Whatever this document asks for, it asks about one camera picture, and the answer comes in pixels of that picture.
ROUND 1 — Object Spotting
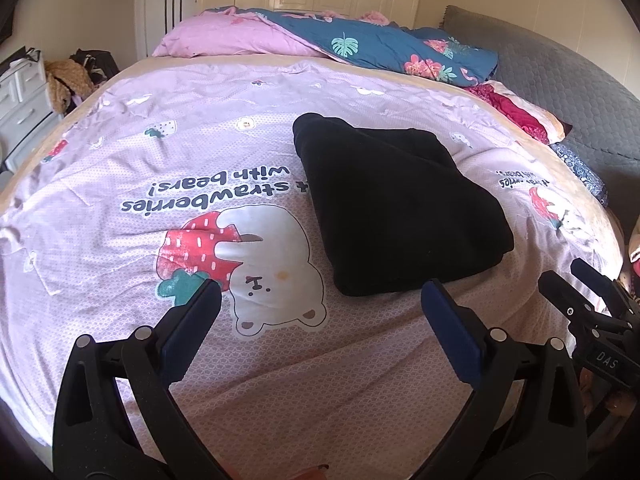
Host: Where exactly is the brown knit cloth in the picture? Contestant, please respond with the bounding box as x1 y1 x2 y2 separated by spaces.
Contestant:
46 59 96 113

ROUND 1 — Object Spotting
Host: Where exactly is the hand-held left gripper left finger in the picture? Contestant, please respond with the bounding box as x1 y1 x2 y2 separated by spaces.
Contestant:
52 277 226 480

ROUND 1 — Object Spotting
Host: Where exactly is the red floral pillow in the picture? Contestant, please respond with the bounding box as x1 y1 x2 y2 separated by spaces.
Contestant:
465 80 573 143

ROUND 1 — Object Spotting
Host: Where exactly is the black sweater with orange patches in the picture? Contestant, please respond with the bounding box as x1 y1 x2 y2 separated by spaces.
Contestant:
292 112 516 297

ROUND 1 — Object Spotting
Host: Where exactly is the black box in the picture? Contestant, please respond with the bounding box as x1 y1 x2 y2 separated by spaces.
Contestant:
0 47 43 76

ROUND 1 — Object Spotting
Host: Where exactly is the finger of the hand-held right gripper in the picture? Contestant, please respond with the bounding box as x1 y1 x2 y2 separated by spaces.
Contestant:
571 258 640 323
539 270 608 333

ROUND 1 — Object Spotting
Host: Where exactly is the white drawer cabinet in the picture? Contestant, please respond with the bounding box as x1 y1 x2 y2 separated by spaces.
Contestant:
0 57 63 171

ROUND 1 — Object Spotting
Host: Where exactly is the blue floral pink comforter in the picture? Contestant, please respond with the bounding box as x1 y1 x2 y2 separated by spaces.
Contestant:
151 6 500 83

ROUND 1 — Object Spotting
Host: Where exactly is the grey padded headboard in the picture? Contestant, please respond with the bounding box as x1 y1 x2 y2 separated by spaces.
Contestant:
442 5 640 261

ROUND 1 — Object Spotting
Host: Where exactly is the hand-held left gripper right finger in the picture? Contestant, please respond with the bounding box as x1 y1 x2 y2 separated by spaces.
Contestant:
421 279 587 480

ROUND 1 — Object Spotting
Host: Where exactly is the black bag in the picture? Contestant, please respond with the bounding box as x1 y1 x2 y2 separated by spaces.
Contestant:
70 49 121 86

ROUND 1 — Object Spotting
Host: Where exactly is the pink printed bed sheet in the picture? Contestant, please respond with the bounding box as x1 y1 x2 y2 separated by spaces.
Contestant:
0 57 626 480

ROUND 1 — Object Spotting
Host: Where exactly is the blue patterned pillow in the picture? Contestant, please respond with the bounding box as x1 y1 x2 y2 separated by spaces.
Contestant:
550 141 610 206

